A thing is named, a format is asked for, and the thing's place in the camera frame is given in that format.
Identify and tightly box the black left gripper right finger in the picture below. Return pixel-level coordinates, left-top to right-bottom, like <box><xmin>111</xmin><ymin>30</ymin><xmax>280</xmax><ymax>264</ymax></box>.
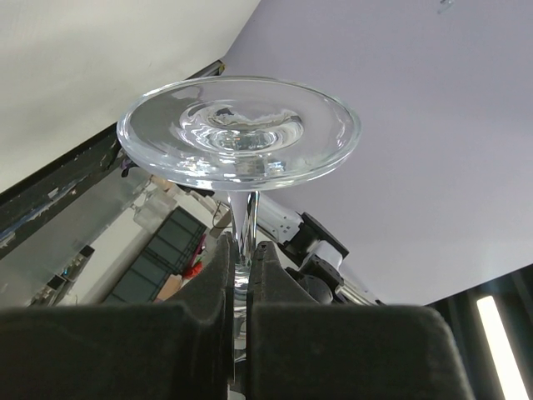
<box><xmin>246</xmin><ymin>242</ymin><xmax>474</xmax><ymax>399</ymax></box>

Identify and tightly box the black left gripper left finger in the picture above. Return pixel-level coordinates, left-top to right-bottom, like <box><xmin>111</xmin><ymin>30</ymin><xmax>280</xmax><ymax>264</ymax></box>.
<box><xmin>1</xmin><ymin>235</ymin><xmax>233</xmax><ymax>399</ymax></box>

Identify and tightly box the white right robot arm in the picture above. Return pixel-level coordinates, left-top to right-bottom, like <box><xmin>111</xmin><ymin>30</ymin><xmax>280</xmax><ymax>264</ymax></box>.
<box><xmin>257</xmin><ymin>195</ymin><xmax>382</xmax><ymax>306</ymax></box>

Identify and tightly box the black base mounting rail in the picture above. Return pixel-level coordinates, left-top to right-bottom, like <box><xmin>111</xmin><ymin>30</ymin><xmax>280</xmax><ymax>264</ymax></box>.
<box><xmin>1</xmin><ymin>124</ymin><xmax>124</xmax><ymax>258</ymax></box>

